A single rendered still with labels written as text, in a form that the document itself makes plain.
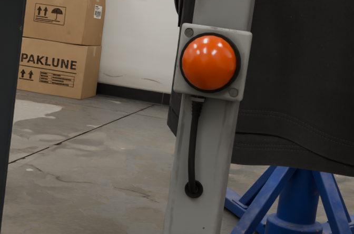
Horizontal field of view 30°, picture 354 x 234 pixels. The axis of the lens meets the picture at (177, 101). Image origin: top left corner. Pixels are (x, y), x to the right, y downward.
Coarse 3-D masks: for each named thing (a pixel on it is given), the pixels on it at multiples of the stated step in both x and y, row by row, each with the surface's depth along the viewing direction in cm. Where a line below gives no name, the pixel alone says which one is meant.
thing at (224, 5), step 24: (216, 0) 47; (240, 0) 47; (192, 24) 47; (216, 24) 47; (240, 24) 47; (240, 48) 46; (240, 72) 46; (216, 96) 47; (240, 96) 46; (216, 120) 48; (216, 144) 48; (216, 168) 48; (216, 192) 48; (168, 216) 49; (192, 216) 49; (216, 216) 49
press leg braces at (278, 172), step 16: (272, 176) 199; (288, 176) 200; (320, 176) 197; (256, 192) 235; (272, 192) 194; (320, 192) 197; (336, 192) 194; (256, 208) 192; (336, 208) 191; (240, 224) 189; (256, 224) 191; (336, 224) 188; (352, 224) 238
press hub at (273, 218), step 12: (300, 180) 204; (312, 180) 205; (288, 192) 207; (300, 192) 205; (312, 192) 205; (288, 204) 207; (300, 204) 205; (312, 204) 206; (276, 216) 212; (288, 216) 207; (300, 216) 206; (312, 216) 207; (276, 228) 206; (288, 228) 204; (300, 228) 204; (312, 228) 206
